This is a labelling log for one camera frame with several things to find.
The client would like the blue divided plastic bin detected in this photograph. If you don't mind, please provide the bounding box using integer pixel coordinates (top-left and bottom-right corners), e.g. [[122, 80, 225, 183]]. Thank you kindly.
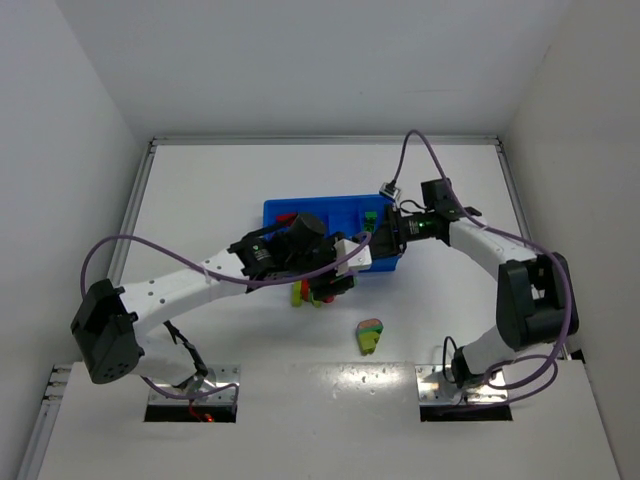
[[262, 194, 400, 273]]

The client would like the metal base plate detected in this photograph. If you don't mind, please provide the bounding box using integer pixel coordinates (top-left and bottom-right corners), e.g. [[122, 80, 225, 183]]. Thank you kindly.
[[144, 364, 241, 424], [415, 364, 513, 423]]

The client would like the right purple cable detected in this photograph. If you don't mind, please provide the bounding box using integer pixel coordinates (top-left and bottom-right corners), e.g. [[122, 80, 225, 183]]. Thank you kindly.
[[392, 129, 572, 409]]

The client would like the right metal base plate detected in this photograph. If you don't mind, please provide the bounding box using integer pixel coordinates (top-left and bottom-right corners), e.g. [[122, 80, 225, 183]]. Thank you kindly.
[[415, 364, 513, 423]]

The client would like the purple cable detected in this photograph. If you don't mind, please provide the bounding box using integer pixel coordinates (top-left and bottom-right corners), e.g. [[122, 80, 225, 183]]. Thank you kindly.
[[392, 129, 572, 409], [80, 231, 373, 401]]

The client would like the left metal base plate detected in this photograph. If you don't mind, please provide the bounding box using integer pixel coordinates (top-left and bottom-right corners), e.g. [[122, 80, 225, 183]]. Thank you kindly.
[[144, 364, 241, 424]]

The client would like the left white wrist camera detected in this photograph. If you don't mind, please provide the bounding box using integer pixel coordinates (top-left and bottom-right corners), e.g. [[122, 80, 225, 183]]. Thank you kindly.
[[334, 239, 373, 276]]

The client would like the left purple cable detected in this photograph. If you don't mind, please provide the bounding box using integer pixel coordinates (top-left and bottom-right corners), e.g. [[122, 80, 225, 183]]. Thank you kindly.
[[80, 231, 373, 401]]

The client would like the striped red green lego stack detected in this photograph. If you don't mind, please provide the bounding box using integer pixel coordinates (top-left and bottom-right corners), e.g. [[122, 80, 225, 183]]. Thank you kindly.
[[290, 280, 335, 308]]

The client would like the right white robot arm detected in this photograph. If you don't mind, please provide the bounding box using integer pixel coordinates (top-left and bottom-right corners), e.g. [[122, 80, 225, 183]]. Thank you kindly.
[[369, 179, 579, 388]]

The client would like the red lego piece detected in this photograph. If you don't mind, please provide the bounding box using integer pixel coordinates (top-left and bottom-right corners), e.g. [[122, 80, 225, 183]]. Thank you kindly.
[[276, 213, 296, 223]]

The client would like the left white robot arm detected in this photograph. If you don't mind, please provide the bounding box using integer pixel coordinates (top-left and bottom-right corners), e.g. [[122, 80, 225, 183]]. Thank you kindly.
[[71, 213, 371, 399]]

